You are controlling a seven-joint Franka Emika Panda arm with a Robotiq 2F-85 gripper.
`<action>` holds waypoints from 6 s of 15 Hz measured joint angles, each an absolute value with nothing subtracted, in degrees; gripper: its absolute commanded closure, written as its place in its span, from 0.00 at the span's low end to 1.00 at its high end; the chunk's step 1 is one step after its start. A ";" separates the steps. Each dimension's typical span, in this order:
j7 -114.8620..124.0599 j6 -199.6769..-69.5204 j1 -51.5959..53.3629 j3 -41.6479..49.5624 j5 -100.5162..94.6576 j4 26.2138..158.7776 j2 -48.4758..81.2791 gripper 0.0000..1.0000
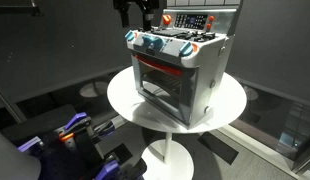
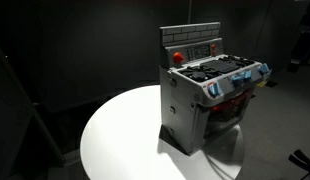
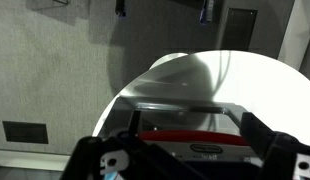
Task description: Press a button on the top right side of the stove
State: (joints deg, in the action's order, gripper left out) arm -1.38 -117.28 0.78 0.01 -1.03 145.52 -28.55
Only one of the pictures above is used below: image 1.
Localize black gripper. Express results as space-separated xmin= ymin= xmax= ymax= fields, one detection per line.
xmin=113 ymin=0 xmax=159 ymax=31

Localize grey toy stove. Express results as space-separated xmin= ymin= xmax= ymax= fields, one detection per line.
xmin=125 ymin=0 xmax=244 ymax=127

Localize round white table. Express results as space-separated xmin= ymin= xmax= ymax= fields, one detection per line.
xmin=107 ymin=67 xmax=247 ymax=180

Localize purple black clamp rig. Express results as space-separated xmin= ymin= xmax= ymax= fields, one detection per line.
xmin=16 ymin=112 xmax=148 ymax=180

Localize grey rounded foreground object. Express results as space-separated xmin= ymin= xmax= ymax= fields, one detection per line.
xmin=0 ymin=133 xmax=41 ymax=180

